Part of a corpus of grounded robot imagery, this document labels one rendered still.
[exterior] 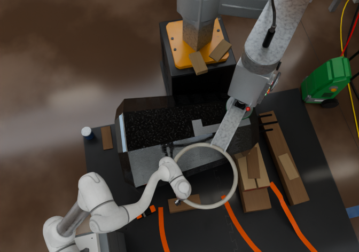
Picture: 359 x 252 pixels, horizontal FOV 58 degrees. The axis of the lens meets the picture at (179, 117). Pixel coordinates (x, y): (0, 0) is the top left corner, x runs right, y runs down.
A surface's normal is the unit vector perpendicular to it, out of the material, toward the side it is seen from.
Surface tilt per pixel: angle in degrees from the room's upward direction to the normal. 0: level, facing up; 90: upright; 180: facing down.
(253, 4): 90
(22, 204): 0
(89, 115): 0
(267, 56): 0
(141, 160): 45
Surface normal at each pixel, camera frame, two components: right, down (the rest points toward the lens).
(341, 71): -0.55, -0.34
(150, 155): 0.16, 0.37
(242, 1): -0.16, 0.91
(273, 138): 0.00, -0.37
